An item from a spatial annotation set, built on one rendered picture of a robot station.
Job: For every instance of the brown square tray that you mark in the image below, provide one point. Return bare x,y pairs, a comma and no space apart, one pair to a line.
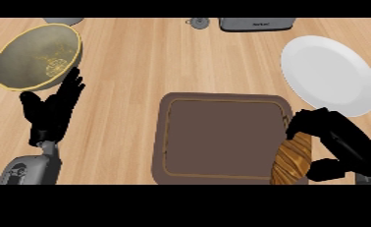
216,139

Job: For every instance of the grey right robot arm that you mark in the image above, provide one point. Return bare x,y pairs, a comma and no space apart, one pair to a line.
362,178

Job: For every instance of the grey rounded object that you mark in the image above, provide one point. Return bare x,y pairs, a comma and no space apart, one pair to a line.
62,20

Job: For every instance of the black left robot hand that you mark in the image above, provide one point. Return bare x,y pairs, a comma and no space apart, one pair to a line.
59,106

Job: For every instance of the small grey round knob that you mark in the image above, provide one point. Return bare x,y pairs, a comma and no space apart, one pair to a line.
199,23

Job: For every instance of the grey bowl with yellow rim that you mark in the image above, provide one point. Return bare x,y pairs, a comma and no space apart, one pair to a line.
38,57

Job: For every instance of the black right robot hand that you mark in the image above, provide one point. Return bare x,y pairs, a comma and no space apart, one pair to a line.
333,132

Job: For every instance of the dark grey rectangular appliance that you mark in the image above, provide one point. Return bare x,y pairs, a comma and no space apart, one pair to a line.
256,24

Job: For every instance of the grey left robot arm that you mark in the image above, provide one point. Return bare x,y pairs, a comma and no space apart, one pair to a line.
34,168

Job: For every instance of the white round plate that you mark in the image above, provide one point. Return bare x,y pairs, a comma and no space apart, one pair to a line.
328,75

